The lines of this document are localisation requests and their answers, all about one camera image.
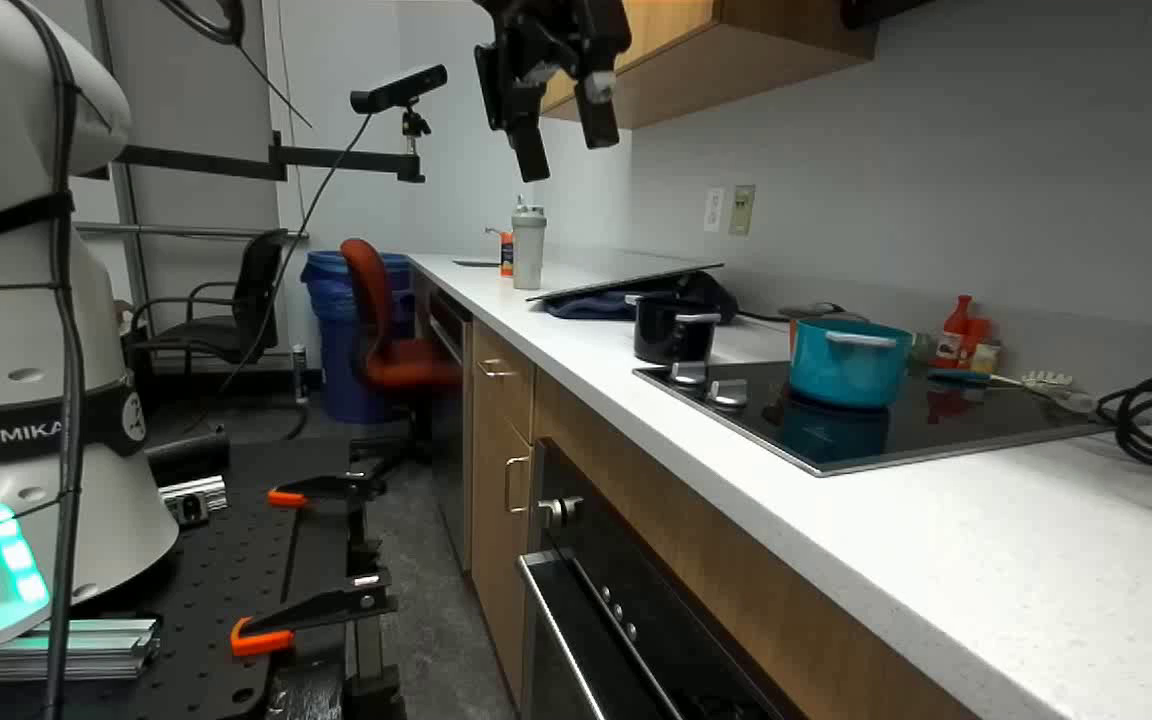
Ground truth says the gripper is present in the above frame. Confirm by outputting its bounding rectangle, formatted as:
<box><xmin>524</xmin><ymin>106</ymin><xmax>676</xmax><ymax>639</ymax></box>
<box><xmin>473</xmin><ymin>0</ymin><xmax>633</xmax><ymax>184</ymax></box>

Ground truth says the black pot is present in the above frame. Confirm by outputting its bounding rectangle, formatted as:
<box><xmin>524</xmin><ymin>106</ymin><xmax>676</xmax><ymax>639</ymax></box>
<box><xmin>625</xmin><ymin>293</ymin><xmax>723</xmax><ymax>366</ymax></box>

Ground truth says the grey lid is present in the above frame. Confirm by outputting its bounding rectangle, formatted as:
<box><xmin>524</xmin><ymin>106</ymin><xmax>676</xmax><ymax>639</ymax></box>
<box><xmin>779</xmin><ymin>303</ymin><xmax>869</xmax><ymax>324</ymax></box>

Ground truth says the teal pot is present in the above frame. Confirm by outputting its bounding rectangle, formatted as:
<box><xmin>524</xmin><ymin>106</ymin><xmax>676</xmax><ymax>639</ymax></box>
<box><xmin>789</xmin><ymin>318</ymin><xmax>914</xmax><ymax>411</ymax></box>

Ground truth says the grey shaker bottle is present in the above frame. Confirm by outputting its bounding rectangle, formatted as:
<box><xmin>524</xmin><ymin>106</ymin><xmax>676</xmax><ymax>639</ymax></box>
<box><xmin>511</xmin><ymin>196</ymin><xmax>548</xmax><ymax>291</ymax></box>

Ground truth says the dark blue cloth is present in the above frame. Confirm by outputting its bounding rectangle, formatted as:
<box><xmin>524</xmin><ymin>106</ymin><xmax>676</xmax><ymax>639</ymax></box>
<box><xmin>544</xmin><ymin>272</ymin><xmax>739</xmax><ymax>325</ymax></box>

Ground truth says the wooden drawer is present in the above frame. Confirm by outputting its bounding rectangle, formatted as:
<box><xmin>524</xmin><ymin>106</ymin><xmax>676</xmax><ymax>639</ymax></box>
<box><xmin>471</xmin><ymin>320</ymin><xmax>538</xmax><ymax>446</ymax></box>

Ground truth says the red office chair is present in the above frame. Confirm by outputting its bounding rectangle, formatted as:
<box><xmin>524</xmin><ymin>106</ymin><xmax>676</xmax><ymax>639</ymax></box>
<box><xmin>340</xmin><ymin>238</ymin><xmax>465</xmax><ymax>451</ymax></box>

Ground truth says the blue trash bin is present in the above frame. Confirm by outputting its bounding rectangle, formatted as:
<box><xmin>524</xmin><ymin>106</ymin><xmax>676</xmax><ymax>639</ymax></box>
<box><xmin>301</xmin><ymin>250</ymin><xmax>417</xmax><ymax>424</ymax></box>

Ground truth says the dishwasher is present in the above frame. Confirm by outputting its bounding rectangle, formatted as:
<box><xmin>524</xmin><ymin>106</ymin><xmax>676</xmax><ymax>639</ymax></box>
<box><xmin>425</xmin><ymin>284</ymin><xmax>475</xmax><ymax>573</ymax></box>

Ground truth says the black office chair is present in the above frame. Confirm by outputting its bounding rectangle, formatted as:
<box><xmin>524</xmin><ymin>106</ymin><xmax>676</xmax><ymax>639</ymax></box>
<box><xmin>124</xmin><ymin>228</ymin><xmax>290</xmax><ymax>401</ymax></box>

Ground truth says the oven knob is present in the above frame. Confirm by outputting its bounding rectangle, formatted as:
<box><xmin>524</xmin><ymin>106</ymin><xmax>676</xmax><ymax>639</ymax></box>
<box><xmin>536</xmin><ymin>495</ymin><xmax>585</xmax><ymax>530</ymax></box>

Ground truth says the black and orange clamp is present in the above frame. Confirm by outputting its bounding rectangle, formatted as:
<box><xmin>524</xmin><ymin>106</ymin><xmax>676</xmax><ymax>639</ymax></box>
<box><xmin>268</xmin><ymin>472</ymin><xmax>387</xmax><ymax>511</ymax></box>
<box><xmin>230</xmin><ymin>570</ymin><xmax>398</xmax><ymax>658</ymax></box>

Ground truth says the wooden cabinet door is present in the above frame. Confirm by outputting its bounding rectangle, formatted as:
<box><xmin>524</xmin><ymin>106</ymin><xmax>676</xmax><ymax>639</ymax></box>
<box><xmin>470</xmin><ymin>418</ymin><xmax>535</xmax><ymax>706</ymax></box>

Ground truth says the red bottle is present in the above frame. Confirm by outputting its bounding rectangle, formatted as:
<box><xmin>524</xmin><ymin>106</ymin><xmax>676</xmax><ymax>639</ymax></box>
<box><xmin>935</xmin><ymin>295</ymin><xmax>974</xmax><ymax>369</ymax></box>

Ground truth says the black cylinder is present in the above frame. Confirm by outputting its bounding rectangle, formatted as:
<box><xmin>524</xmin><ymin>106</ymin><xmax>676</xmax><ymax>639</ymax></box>
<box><xmin>144</xmin><ymin>427</ymin><xmax>233</xmax><ymax>487</ymax></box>

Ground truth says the black glass cooktop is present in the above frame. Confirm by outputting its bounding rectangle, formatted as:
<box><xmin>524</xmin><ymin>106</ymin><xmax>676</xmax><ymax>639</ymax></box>
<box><xmin>633</xmin><ymin>358</ymin><xmax>1117</xmax><ymax>478</ymax></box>

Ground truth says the oven door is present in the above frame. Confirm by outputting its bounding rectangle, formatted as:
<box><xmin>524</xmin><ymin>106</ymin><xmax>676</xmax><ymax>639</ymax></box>
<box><xmin>519</xmin><ymin>545</ymin><xmax>787</xmax><ymax>720</ymax></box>

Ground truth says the silver metal block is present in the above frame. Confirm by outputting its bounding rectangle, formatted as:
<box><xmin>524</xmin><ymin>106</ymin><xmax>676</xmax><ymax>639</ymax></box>
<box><xmin>158</xmin><ymin>475</ymin><xmax>230</xmax><ymax>527</ymax></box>

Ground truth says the white power strip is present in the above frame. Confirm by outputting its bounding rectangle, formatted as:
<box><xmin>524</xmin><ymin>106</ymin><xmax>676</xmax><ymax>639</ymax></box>
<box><xmin>1020</xmin><ymin>370</ymin><xmax>1099</xmax><ymax>414</ymax></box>

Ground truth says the wooden wall cabinet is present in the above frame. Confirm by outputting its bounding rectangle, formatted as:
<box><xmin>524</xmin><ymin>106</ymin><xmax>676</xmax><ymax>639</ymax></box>
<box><xmin>539</xmin><ymin>0</ymin><xmax>878</xmax><ymax>131</ymax></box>

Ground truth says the camera on mount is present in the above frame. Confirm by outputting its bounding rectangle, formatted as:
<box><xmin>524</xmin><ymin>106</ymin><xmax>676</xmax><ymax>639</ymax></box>
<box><xmin>114</xmin><ymin>64</ymin><xmax>449</xmax><ymax>186</ymax></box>

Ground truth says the cabinet door handle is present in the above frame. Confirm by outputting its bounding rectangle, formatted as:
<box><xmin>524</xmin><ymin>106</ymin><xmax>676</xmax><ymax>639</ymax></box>
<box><xmin>504</xmin><ymin>455</ymin><xmax>533</xmax><ymax>517</ymax></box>

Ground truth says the metal frame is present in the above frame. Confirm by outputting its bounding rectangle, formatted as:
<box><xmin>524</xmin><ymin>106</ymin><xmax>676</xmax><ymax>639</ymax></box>
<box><xmin>84</xmin><ymin>0</ymin><xmax>309</xmax><ymax>313</ymax></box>

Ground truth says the oven door handle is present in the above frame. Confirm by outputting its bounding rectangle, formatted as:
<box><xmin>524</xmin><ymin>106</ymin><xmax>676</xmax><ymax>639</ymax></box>
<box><xmin>520</xmin><ymin>552</ymin><xmax>685</xmax><ymax>720</ymax></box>

